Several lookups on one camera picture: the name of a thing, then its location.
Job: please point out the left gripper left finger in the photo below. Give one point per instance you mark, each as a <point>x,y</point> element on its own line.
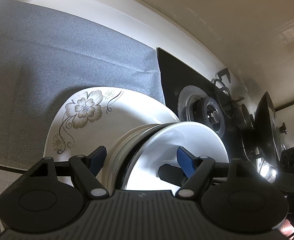
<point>87,167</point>

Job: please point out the teal swirl ceramic bowl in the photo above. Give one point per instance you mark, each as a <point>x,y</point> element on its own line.
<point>137,143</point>

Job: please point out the gas stove burner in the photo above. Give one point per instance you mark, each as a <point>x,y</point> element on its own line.
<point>195,105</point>

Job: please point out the person right hand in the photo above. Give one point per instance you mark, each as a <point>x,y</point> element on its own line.
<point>287,229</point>

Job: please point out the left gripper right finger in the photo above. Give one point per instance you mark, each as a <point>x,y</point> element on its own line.
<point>190,163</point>

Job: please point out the white floral plate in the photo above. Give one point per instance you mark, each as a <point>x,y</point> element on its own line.
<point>100,116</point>

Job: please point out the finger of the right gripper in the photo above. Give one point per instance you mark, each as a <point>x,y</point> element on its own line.
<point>171,174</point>

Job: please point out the black pan with lid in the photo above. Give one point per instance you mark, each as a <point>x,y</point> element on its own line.
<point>262,138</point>

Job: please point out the grey drying mat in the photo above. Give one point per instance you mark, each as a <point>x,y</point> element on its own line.
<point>46,56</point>

